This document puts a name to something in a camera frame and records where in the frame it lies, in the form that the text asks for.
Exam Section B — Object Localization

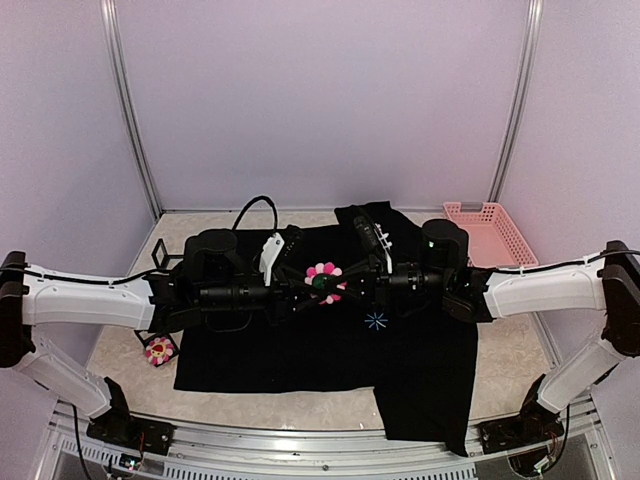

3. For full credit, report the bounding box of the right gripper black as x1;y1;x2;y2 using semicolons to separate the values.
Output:
324;254;451;314

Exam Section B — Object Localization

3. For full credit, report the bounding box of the flower brooch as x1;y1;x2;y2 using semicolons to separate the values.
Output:
145;337;176;366
304;262;342;305

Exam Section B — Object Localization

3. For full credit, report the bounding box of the black t-shirt blue logo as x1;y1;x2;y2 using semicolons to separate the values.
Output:
174;202;478;457

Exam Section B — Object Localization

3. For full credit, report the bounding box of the pink plastic basket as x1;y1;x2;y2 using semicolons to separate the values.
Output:
443;202;539;268

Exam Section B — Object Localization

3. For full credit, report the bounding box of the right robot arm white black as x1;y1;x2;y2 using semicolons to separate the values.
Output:
345;214;639;454

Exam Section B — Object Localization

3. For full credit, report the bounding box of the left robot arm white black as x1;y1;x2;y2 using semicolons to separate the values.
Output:
1;226;306;455

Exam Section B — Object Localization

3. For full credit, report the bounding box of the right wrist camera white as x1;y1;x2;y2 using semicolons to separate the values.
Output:
353;215;393;274

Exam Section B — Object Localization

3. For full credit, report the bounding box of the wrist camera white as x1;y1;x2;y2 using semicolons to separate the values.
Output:
259;225;304;287
353;215;393;274

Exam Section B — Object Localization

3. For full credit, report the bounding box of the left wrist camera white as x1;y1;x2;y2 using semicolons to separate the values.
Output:
259;225;304;287

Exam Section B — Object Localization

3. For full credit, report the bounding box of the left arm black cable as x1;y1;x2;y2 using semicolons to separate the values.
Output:
0;195;279;289

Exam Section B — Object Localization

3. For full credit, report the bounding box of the front aluminium rail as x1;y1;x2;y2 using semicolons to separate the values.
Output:
29;394;614;480

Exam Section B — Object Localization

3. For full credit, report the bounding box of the right aluminium frame post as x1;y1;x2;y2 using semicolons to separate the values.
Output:
485;0;544;203

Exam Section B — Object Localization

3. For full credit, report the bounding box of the aluminium frame post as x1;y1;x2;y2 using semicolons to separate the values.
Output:
100;0;164;222
485;0;544;203

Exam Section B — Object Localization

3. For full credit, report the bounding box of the left aluminium frame post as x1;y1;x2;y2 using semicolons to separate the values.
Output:
100;0;164;222

